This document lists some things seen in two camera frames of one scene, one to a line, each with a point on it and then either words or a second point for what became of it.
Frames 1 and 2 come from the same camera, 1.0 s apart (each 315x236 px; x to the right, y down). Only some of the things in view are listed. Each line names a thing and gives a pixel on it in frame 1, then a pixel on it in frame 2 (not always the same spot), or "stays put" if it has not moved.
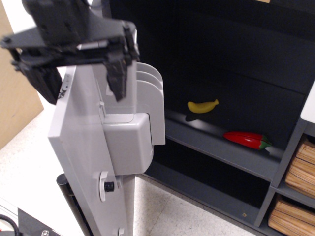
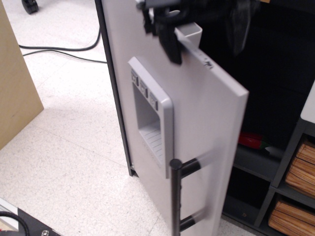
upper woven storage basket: x=301 y=176 stays put
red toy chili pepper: x=253 y=140 stays put
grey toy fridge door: x=99 y=144 to x=186 y=124
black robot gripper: x=69 y=33 to x=159 y=16
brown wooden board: x=19 y=103 stays put
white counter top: x=308 y=112 stays put
